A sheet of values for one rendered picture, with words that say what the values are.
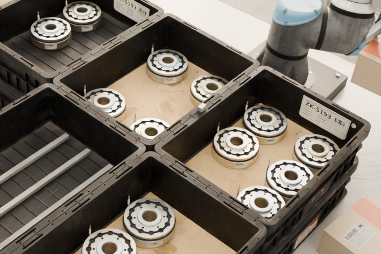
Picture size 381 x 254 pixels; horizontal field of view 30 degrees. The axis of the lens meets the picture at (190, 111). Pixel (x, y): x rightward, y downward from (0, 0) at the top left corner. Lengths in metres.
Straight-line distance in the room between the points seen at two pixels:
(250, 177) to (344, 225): 0.23
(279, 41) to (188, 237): 0.65
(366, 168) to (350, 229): 0.29
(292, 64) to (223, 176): 0.47
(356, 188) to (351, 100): 0.34
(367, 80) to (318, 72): 0.55
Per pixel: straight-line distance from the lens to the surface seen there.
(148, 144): 1.45
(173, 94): 1.72
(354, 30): 1.85
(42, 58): 1.83
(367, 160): 1.86
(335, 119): 1.63
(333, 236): 1.56
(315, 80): 1.99
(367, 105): 2.02
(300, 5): 1.84
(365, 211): 1.63
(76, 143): 1.59
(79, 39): 1.89
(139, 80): 1.76
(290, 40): 1.85
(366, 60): 1.47
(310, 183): 1.43
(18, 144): 1.60
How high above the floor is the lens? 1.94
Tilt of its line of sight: 41 degrees down
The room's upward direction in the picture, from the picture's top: 7 degrees clockwise
